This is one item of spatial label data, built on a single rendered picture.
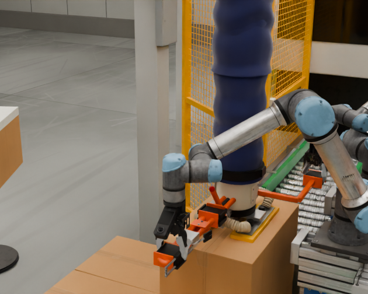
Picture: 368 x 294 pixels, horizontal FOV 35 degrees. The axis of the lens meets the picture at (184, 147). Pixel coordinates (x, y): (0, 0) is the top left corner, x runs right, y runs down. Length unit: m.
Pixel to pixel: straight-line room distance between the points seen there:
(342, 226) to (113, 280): 1.19
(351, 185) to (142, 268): 1.33
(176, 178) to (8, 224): 3.04
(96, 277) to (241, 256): 0.90
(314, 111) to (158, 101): 2.02
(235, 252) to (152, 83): 1.70
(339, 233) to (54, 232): 2.78
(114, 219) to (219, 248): 2.46
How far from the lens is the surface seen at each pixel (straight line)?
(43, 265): 4.20
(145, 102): 3.82
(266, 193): 2.52
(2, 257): 4.30
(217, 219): 2.27
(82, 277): 2.97
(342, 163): 1.99
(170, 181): 1.90
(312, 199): 3.87
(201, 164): 1.91
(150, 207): 4.06
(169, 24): 3.71
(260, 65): 2.29
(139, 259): 3.08
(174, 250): 2.03
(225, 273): 2.34
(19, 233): 4.65
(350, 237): 2.25
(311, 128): 1.89
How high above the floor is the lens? 2.09
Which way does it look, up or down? 19 degrees down
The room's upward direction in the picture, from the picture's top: straight up
